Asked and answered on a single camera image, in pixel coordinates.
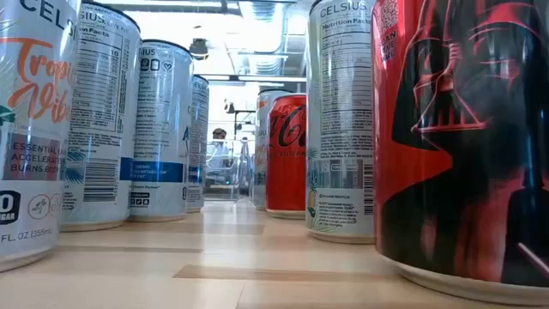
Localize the long ceiling light rail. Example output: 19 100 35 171
196 73 308 85

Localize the Celsius Arctic Vibe can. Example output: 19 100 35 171
186 74 210 214
127 39 195 223

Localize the red Coca-Cola Zero can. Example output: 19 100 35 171
265 93 308 220

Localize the red Darth Vader Coke can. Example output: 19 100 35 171
371 0 549 306

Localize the ribbed silver ceiling duct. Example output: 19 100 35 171
250 0 287 76

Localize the person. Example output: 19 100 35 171
208 127 235 181

